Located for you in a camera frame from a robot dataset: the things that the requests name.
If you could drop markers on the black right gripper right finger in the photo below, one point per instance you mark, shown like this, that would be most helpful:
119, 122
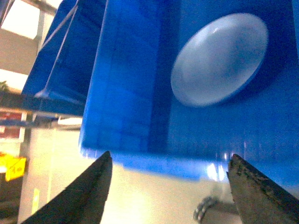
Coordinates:
258, 199

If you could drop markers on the light blue round tray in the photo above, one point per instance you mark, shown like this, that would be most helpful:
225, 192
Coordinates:
219, 60

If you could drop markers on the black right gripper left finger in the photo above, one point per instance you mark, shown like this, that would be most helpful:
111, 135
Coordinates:
83, 200

